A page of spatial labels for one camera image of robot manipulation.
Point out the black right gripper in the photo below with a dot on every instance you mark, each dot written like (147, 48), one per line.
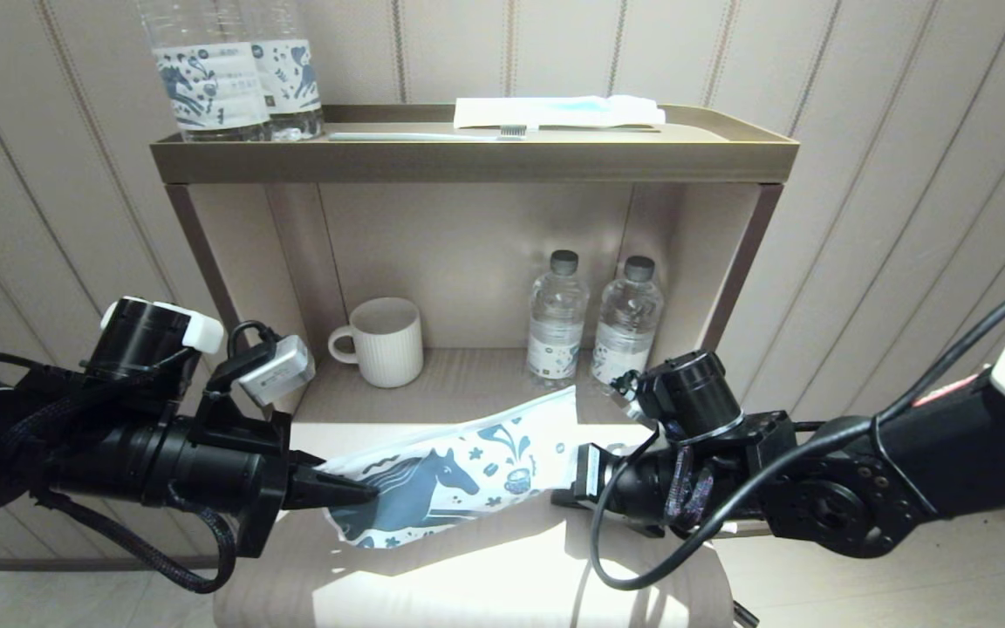
(633, 497)

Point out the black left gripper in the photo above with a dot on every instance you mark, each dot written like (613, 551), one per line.
(228, 471)

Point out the white blue horse pouch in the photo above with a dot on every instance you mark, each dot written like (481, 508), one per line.
(441, 480)

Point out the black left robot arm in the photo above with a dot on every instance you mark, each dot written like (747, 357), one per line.
(140, 336)

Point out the white ribbed ceramic mug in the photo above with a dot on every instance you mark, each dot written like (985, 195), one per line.
(389, 344)

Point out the small clear water bottle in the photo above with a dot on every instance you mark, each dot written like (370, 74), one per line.
(555, 323)
(620, 331)

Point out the black caster wheel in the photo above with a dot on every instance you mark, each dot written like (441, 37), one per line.
(742, 617)

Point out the beige wooden shelf cabinet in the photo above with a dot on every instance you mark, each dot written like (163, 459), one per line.
(468, 253)

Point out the pale blue toothbrush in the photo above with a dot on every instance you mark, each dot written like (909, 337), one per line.
(415, 136)

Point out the white blue toothpaste packet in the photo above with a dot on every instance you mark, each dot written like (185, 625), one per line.
(555, 112)

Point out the large clear water bottle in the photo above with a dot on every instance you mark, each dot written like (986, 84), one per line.
(210, 87)
(293, 78)

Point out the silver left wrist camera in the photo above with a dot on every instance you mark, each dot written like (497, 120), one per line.
(277, 371)

